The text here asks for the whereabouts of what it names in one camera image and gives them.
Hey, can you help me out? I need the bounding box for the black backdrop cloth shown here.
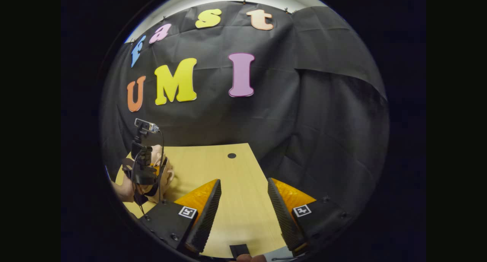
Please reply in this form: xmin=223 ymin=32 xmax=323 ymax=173
xmin=100 ymin=2 xmax=389 ymax=217

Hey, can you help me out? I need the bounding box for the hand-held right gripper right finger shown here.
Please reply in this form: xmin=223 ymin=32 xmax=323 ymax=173
xmin=267 ymin=177 xmax=349 ymax=253

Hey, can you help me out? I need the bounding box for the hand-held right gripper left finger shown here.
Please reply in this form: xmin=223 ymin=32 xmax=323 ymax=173
xmin=139 ymin=178 xmax=222 ymax=255

